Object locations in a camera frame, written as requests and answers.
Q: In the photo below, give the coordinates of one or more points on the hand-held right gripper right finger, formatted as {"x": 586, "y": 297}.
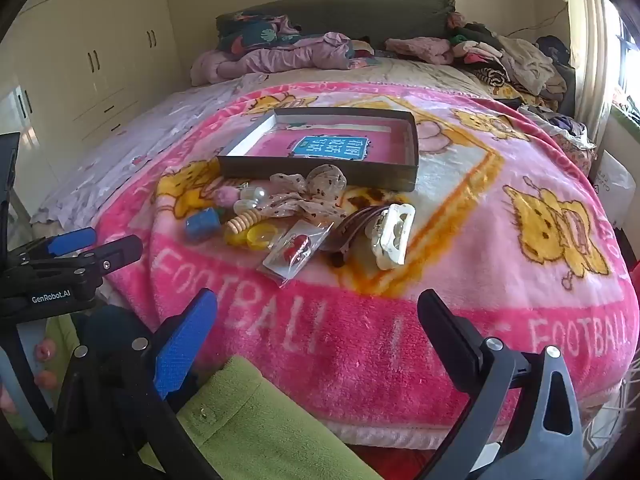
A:
{"x": 450, "y": 340}

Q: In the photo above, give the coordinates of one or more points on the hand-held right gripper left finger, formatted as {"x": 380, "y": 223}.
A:
{"x": 185, "y": 345}

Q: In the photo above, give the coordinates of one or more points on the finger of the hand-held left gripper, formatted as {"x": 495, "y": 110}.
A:
{"x": 70, "y": 241}
{"x": 115, "y": 255}

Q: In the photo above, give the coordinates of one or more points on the blue square hair accessory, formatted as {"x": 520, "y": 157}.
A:
{"x": 202, "y": 224}

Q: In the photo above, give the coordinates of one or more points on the white hair claw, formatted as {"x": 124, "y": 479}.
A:
{"x": 395, "y": 235}

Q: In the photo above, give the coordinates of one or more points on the red earrings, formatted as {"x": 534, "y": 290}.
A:
{"x": 295, "y": 250}

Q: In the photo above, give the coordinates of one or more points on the clear pearl hair clip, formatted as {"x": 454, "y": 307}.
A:
{"x": 255, "y": 195}

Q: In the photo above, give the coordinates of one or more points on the brown hair claw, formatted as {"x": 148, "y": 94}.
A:
{"x": 350, "y": 225}

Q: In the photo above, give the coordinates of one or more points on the polka dot fabric bow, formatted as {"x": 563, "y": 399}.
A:
{"x": 325, "y": 180}

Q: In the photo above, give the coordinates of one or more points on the shallow cardboard box pink inside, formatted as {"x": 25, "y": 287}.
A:
{"x": 325, "y": 132}

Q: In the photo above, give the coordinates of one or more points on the person's left hand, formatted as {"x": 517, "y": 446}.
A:
{"x": 44, "y": 350}

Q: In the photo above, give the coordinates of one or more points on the pink printed fleece blanket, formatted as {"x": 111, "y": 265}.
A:
{"x": 450, "y": 270}

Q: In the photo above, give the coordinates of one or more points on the lavender bed sheet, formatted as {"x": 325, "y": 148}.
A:
{"x": 125, "y": 150}

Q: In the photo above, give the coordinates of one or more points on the person's green clothing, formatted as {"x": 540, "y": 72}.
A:
{"x": 260, "y": 425}

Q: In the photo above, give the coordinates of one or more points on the cream wardrobe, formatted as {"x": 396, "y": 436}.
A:
{"x": 100, "y": 35}

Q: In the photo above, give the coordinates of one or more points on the white paper bag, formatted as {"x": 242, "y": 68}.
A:
{"x": 616, "y": 187}

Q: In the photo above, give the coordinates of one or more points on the floral bag of clothes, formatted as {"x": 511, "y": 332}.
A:
{"x": 565, "y": 130}

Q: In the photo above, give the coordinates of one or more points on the purple pink quilt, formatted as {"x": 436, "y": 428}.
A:
{"x": 280, "y": 60}

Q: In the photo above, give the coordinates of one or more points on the dark leaf-print blanket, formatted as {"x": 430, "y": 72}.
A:
{"x": 250, "y": 32}

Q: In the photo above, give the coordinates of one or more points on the beige bed sheet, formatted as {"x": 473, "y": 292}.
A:
{"x": 425, "y": 72}

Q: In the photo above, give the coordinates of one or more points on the pile of clothes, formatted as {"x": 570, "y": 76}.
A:
{"x": 520, "y": 65}

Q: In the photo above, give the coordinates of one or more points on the pink fuzzy garment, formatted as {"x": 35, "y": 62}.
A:
{"x": 420, "y": 49}

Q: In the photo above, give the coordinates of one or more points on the colourful printed pillow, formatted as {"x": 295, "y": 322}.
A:
{"x": 367, "y": 57}

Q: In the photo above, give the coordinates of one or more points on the cream curtain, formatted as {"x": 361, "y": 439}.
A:
{"x": 587, "y": 50}

